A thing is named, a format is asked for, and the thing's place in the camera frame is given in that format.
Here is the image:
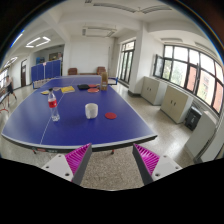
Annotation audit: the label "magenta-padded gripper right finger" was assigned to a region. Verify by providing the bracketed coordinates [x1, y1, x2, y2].
[132, 142, 184, 186]

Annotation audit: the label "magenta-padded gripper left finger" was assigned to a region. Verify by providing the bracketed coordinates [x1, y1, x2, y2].
[41, 142, 93, 186]

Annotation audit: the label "clear red-labelled drink bottle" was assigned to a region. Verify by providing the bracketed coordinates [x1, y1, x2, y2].
[47, 88, 61, 123]

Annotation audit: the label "white mug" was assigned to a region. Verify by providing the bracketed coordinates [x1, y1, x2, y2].
[84, 102, 99, 120]

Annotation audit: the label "flat round red coaster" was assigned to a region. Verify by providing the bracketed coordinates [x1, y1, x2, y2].
[104, 112, 118, 120]

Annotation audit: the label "black bin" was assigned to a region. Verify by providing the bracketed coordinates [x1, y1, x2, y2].
[184, 105, 203, 132]

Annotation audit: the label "white two-door cabinet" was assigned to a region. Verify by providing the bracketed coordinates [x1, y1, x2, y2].
[140, 76, 161, 106]
[160, 84, 194, 124]

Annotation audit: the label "yellow book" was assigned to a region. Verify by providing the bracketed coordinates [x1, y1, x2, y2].
[60, 85, 76, 94]

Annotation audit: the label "black pouch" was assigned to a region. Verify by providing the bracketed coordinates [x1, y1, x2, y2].
[77, 83, 90, 91]

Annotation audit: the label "brown cardboard box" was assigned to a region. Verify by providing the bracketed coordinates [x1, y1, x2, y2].
[100, 71, 109, 92]

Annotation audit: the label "blue partition boards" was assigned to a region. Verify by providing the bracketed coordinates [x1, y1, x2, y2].
[30, 59, 62, 83]

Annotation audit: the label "blue red-legged table tennis table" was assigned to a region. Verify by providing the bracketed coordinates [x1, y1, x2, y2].
[0, 89, 11, 114]

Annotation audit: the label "large dark-framed window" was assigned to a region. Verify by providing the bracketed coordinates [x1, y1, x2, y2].
[153, 44, 224, 116]

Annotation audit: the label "person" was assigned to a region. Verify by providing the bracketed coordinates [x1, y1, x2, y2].
[3, 75, 18, 101]

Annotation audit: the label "tall dark-framed window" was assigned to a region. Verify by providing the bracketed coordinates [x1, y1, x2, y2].
[119, 40, 136, 84]

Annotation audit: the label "dark brown door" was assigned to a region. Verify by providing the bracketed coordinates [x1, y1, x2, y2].
[20, 59, 28, 88]

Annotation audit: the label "ceiling strip lights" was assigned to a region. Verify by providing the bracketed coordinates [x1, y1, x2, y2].
[3, 30, 52, 69]

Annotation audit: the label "ceiling air conditioner unit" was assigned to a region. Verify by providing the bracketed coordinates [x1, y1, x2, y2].
[81, 26, 118, 38]

